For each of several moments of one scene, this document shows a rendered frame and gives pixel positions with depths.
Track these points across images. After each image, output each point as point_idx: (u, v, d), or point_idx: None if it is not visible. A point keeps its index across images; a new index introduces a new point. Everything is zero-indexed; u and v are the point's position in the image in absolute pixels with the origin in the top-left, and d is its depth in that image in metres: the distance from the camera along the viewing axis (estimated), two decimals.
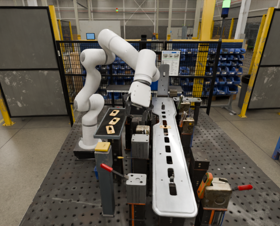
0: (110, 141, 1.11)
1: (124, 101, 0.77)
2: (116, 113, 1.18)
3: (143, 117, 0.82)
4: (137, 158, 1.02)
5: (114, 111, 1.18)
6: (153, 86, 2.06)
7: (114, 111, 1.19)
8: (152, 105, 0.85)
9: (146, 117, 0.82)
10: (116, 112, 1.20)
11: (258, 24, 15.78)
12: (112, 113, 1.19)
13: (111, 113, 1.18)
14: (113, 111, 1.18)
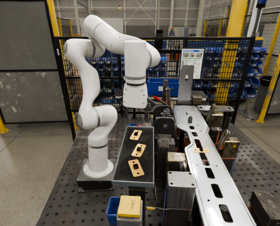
0: None
1: (152, 108, 0.77)
2: (139, 135, 0.83)
3: (127, 114, 0.81)
4: (176, 209, 0.67)
5: (135, 133, 0.83)
6: (172, 92, 1.71)
7: (136, 132, 0.84)
8: (120, 99, 0.79)
9: (126, 112, 0.82)
10: (138, 133, 0.85)
11: (262, 23, 15.43)
12: (133, 135, 0.83)
13: (132, 135, 0.83)
14: (135, 133, 0.83)
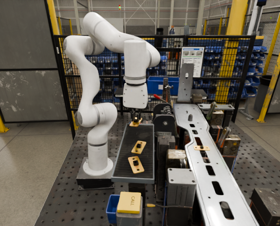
0: None
1: (143, 110, 0.78)
2: (139, 122, 0.80)
3: (134, 117, 0.81)
4: (176, 206, 0.66)
5: (135, 120, 0.80)
6: (172, 90, 1.70)
7: (136, 119, 0.81)
8: None
9: (133, 115, 0.82)
10: None
11: (262, 23, 15.42)
12: (133, 122, 0.81)
13: (132, 122, 0.80)
14: (135, 120, 0.80)
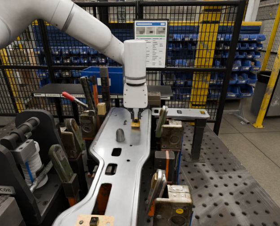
0: None
1: (143, 109, 0.79)
2: (139, 122, 0.81)
3: (133, 117, 0.81)
4: None
5: (136, 120, 0.80)
6: (118, 87, 1.11)
7: (135, 119, 0.81)
8: None
9: None
10: (137, 120, 0.82)
11: (262, 20, 14.83)
12: (133, 122, 0.80)
13: (133, 123, 0.80)
14: (135, 120, 0.80)
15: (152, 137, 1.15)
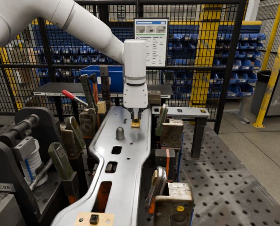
0: None
1: (143, 109, 0.79)
2: (139, 122, 0.81)
3: (133, 117, 0.81)
4: None
5: (136, 120, 0.80)
6: (118, 85, 1.11)
7: (135, 119, 0.81)
8: (124, 104, 0.79)
9: None
10: (137, 120, 0.82)
11: None
12: (133, 122, 0.80)
13: (133, 123, 0.80)
14: (135, 120, 0.80)
15: (152, 136, 1.15)
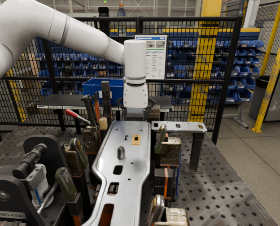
0: None
1: (152, 106, 0.78)
2: (139, 140, 0.85)
3: (126, 115, 0.80)
4: None
5: (136, 138, 0.84)
6: None
7: (136, 137, 0.85)
8: (118, 100, 0.78)
9: None
10: (138, 138, 0.86)
11: (261, 22, 14.86)
12: (133, 140, 0.84)
13: (133, 141, 0.84)
14: (135, 138, 0.84)
15: (152, 148, 1.18)
